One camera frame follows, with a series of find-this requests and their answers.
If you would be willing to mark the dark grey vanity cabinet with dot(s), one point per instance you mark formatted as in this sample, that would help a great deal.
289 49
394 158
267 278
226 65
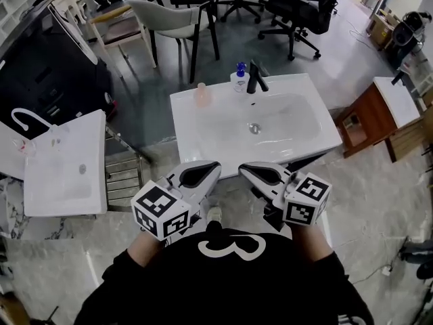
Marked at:
308 162

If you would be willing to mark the person's black printed shirt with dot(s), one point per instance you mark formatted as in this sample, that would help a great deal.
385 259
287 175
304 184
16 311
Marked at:
223 283

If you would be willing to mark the person's white shoe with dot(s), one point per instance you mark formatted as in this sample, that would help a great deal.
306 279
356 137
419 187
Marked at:
214 214

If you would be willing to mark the steel rack frame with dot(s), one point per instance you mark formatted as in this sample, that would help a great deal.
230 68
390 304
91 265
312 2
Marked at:
123 178

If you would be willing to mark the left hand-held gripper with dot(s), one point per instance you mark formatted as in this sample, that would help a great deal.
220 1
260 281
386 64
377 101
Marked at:
159 208

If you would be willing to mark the brown wooden vanity cabinet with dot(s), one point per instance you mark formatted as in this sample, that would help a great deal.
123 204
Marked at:
375 113

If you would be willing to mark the person's left forearm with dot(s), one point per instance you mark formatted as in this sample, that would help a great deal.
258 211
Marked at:
143 249

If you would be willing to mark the soap bottle with blue pump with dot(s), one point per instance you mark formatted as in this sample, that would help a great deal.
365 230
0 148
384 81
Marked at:
239 83

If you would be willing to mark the grey upholstered chair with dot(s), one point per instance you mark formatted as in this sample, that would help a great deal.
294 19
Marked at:
169 19

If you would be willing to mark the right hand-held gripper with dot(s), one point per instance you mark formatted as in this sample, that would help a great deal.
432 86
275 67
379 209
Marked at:
304 205

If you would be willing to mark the person's right forearm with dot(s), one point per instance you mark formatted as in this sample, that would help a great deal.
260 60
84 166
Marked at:
311 244

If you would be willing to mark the wooden pallet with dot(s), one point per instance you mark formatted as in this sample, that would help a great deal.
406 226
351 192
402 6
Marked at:
409 141

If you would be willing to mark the small black faucet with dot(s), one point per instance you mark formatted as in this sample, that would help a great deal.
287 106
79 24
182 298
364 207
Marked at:
398 77

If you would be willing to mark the white centre washbasin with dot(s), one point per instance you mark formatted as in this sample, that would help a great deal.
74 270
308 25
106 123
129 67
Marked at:
184 130

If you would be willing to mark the large black appliance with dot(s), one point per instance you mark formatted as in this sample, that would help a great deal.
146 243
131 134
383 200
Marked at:
44 69

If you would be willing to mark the white curved faucet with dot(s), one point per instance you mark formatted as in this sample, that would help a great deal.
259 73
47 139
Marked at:
20 112

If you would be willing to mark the person's black trouser leg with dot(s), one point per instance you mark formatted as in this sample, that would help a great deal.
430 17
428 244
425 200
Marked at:
214 228

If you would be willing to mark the black basin faucet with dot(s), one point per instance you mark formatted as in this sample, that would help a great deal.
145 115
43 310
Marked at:
253 80

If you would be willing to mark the white shelf unit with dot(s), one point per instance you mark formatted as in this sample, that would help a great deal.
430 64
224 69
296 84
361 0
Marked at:
15 2

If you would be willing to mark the white washbasin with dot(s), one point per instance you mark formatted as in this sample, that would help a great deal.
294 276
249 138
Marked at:
184 130
61 188

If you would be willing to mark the marble slab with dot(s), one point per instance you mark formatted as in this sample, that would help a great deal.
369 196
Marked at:
34 225

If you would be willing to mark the cream wooden chair brown seat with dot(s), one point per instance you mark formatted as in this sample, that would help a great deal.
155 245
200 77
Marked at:
118 32

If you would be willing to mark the pink soap bottle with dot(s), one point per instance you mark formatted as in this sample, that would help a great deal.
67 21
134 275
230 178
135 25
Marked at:
202 97

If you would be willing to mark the black metal frame stool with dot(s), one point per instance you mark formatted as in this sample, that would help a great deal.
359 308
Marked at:
13 308

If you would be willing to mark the cardboard box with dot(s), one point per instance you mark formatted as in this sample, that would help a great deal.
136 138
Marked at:
382 29

